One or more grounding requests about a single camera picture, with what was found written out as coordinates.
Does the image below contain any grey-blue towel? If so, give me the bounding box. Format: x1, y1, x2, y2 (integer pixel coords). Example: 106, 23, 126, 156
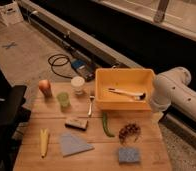
59, 132, 94, 157

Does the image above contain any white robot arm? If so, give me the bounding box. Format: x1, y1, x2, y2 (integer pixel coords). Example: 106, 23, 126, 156
149, 67, 196, 121

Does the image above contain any white paper cup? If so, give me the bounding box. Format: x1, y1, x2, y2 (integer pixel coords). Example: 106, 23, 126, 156
71, 76, 85, 95

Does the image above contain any green translucent cup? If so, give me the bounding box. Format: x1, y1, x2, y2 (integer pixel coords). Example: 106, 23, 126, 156
57, 92, 70, 107

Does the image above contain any yellow plastic bin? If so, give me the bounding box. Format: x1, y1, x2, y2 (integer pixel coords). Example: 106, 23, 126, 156
95, 68, 155, 110

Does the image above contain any blue black power device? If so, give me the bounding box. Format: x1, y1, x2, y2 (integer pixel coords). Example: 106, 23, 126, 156
71, 59, 95, 81

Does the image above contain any dark grape bunch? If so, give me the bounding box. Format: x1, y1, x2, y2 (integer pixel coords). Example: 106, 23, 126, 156
119, 123, 141, 144

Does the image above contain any yellow corn cob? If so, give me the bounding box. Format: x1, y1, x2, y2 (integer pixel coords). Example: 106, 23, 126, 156
40, 129, 49, 158

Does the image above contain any blue sponge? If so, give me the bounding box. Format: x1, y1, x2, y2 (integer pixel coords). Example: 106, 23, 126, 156
118, 147, 140, 163

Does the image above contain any black chair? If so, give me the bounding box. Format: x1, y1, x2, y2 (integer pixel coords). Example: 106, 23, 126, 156
0, 69, 31, 171

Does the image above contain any white cardboard box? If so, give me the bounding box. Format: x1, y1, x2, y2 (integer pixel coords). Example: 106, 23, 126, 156
0, 1, 23, 26

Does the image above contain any black coiled cable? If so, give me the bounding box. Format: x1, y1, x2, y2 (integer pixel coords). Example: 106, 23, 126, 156
47, 53, 74, 80

